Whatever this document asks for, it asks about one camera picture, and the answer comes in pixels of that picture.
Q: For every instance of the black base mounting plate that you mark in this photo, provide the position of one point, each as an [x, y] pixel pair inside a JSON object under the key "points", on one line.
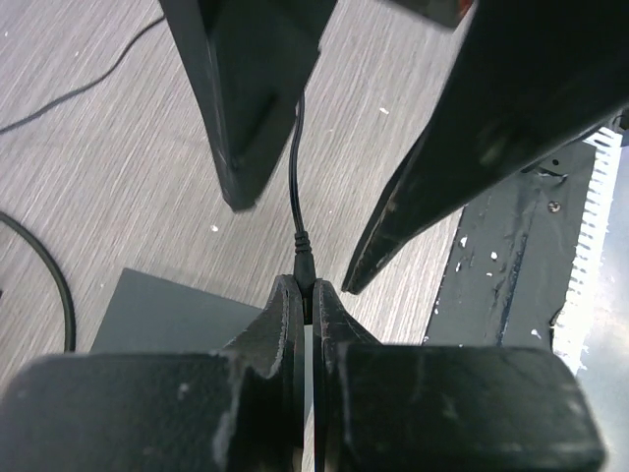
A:
{"points": [[507, 274]]}

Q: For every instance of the slotted cable duct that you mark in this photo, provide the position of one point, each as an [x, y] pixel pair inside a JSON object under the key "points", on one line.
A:
{"points": [[576, 318]]}

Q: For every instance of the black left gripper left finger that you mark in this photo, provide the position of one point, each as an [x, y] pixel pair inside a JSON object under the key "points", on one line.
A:
{"points": [[239, 408]]}

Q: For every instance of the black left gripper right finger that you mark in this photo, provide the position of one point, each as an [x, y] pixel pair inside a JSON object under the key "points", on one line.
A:
{"points": [[380, 407]]}

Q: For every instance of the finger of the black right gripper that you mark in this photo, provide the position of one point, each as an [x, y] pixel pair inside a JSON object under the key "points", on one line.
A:
{"points": [[530, 77], [248, 62]]}

